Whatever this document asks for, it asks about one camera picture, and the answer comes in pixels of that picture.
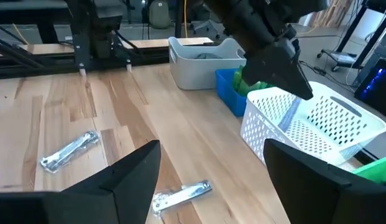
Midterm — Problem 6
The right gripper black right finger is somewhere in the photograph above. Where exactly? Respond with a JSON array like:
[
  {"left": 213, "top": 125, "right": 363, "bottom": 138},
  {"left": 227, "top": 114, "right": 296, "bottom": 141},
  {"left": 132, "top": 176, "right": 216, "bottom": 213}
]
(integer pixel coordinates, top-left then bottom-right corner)
[{"left": 263, "top": 139, "right": 352, "bottom": 224}]

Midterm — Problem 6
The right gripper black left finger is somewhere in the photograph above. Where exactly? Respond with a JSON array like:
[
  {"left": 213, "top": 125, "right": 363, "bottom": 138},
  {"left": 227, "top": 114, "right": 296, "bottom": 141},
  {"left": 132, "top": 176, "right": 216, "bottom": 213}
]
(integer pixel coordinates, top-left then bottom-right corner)
[{"left": 63, "top": 139, "right": 162, "bottom": 224}]

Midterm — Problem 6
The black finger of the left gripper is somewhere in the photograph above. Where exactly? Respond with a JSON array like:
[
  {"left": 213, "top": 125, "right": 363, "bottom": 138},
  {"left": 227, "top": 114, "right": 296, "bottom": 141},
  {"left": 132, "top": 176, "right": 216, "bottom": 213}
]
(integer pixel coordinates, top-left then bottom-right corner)
[{"left": 267, "top": 63, "right": 314, "bottom": 100}]

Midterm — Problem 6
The blue plastic bin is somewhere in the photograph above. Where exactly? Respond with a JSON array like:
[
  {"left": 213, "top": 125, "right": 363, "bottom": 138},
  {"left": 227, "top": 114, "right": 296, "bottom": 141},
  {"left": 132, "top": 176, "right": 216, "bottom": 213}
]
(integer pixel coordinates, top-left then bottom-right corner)
[{"left": 214, "top": 68, "right": 249, "bottom": 118}]

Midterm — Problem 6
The white perforated plastic basket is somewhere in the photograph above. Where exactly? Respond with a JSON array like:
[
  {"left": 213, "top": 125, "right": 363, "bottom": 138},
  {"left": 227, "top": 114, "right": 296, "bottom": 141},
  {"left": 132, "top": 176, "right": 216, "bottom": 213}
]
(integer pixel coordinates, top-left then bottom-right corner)
[{"left": 240, "top": 81, "right": 386, "bottom": 167}]

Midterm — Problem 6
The green perforated plastic basket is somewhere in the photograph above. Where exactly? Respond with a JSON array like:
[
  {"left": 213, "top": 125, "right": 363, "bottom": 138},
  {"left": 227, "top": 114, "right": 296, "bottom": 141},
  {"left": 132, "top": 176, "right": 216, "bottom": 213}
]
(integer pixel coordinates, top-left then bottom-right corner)
[{"left": 352, "top": 154, "right": 386, "bottom": 187}]

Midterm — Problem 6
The grey office chair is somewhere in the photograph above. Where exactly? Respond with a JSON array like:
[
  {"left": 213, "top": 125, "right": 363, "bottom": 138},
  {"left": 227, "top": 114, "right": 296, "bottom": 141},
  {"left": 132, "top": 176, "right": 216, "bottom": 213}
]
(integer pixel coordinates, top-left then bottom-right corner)
[{"left": 189, "top": 2, "right": 221, "bottom": 40}]

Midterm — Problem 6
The black rolling stand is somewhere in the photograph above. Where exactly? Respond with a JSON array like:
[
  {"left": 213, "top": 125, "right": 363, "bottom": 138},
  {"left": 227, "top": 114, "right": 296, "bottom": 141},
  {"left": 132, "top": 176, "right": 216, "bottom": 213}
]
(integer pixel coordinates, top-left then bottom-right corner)
[{"left": 316, "top": 0, "right": 386, "bottom": 73}]

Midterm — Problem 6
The black blue-lit computer tower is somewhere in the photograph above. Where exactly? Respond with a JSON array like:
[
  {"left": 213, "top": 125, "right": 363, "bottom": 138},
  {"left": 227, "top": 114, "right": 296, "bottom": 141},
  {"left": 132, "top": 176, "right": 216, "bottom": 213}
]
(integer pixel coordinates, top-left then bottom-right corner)
[{"left": 354, "top": 58, "right": 386, "bottom": 119}]

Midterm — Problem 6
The grey-green backpack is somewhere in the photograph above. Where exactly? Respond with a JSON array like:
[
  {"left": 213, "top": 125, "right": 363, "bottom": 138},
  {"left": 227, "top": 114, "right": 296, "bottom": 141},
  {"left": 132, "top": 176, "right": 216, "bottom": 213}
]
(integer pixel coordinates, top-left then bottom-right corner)
[{"left": 148, "top": 0, "right": 172, "bottom": 29}]

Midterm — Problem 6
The dark grey side desk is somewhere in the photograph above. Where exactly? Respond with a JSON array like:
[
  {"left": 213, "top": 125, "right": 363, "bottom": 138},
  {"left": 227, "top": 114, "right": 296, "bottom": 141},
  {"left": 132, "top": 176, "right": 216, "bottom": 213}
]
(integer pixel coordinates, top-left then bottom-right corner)
[{"left": 0, "top": 0, "right": 71, "bottom": 44}]

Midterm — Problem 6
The black floor cable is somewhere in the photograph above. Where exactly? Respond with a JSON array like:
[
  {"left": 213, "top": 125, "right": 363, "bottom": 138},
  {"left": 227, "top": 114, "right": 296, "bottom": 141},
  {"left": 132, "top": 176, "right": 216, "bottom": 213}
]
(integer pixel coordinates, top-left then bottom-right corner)
[{"left": 300, "top": 60, "right": 357, "bottom": 93}]

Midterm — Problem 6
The grey plastic handled bin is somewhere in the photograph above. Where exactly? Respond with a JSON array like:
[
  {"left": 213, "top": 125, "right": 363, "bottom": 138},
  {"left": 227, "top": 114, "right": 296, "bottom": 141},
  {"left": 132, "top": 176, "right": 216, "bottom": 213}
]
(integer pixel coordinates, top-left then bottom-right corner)
[{"left": 167, "top": 36, "right": 247, "bottom": 91}]

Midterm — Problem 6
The yellow extension cable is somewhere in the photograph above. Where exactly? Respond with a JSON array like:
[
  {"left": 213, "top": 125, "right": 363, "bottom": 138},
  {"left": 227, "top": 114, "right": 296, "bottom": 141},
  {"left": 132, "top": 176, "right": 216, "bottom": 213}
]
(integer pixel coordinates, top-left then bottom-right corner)
[{"left": 182, "top": 0, "right": 190, "bottom": 39}]

